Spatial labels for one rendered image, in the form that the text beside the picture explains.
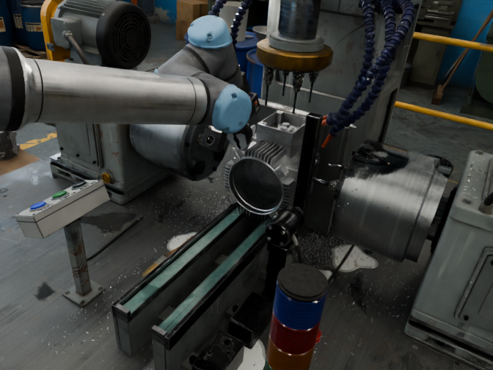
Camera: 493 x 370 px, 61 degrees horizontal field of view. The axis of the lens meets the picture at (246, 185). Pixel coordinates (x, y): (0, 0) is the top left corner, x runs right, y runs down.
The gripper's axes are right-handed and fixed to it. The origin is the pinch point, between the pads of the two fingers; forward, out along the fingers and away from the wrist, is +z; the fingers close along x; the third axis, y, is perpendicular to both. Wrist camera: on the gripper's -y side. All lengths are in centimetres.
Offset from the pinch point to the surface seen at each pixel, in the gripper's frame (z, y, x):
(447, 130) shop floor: 272, 250, -30
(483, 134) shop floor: 278, 261, -62
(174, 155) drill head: 2.4, -6.7, 17.5
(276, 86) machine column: 8.9, 29.4, 6.3
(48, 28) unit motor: -14, 11, 71
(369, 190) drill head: -2.8, -1.3, -33.2
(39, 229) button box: -19.5, -41.5, 16.5
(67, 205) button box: -17.2, -34.9, 17.0
